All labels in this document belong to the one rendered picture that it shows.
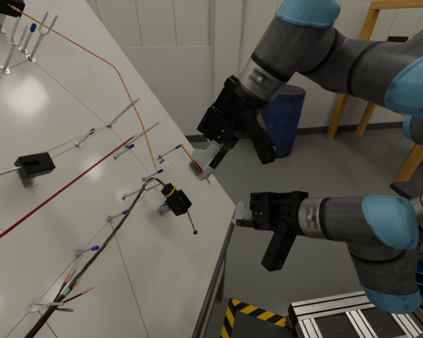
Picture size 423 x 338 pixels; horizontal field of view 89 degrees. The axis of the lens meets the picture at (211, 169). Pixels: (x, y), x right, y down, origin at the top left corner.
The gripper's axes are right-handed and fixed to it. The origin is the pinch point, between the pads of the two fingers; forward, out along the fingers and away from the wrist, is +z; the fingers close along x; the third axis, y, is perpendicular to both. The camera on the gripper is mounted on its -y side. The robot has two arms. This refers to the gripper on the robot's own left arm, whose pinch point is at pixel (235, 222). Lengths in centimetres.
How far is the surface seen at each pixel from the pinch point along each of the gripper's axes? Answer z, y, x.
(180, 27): 150, 211, -50
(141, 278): 12.2, -13.9, 19.6
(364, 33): 26, 223, -236
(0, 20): 15, 41, 54
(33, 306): 6.3, -14.0, 39.9
